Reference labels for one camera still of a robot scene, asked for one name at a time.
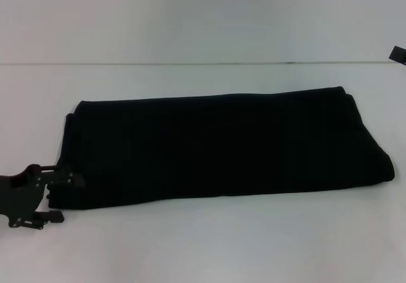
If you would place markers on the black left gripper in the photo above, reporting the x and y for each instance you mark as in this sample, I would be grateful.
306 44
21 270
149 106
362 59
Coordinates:
20 194

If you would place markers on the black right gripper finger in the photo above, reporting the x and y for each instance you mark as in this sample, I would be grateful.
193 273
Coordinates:
399 54

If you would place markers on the black t-shirt with white print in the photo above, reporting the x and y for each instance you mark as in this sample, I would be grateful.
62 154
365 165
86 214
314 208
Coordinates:
222 143

